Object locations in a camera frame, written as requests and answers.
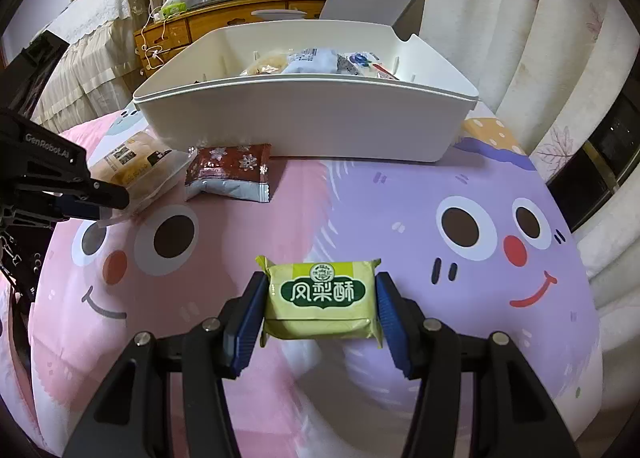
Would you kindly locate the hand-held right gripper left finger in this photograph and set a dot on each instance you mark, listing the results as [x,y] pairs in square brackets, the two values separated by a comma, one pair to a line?
[247,328]

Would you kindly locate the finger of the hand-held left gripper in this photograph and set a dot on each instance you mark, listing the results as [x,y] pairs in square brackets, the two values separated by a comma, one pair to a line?
[100,198]

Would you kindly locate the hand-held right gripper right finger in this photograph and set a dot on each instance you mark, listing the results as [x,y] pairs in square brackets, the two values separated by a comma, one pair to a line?
[397,328]

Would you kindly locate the clear pack of yellow puffs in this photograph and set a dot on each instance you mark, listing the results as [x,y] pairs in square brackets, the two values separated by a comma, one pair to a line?
[135,157]

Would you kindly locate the green pastry packet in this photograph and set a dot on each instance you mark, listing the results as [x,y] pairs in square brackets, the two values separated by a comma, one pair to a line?
[322,308]

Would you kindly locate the clear yellow cake packet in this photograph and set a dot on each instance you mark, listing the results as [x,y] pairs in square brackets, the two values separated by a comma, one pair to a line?
[265,65]

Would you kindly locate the white plastic storage box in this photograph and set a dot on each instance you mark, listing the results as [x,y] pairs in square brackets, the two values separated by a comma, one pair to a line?
[300,122]

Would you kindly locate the white red snack packets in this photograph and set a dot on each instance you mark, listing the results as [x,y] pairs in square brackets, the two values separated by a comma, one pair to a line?
[310,60]

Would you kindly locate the red orange snack packet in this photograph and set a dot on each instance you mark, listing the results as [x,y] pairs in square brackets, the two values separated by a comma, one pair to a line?
[385,71]

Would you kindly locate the blue snack packet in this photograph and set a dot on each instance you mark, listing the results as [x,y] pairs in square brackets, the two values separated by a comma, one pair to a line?
[360,57]

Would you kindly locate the cream lace cover cloth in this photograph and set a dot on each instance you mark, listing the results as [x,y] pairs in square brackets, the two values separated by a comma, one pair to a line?
[90,52]

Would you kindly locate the brown snowflake snack packet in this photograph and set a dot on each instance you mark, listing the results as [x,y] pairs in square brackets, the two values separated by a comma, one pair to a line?
[230,167]

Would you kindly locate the cartoon printed tablecloth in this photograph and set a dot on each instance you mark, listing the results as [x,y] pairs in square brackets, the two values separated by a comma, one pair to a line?
[350,198]

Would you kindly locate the green tissue pack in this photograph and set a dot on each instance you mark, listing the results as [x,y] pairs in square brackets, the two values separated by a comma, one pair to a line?
[174,7]

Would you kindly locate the wooden desk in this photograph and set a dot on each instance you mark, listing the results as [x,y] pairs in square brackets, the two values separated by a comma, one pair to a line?
[210,20]

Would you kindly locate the cream floral curtain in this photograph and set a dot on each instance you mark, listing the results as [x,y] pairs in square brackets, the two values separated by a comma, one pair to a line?
[500,12]

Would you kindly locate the dark window frame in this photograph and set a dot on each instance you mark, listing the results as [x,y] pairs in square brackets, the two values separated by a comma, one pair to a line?
[610,147]

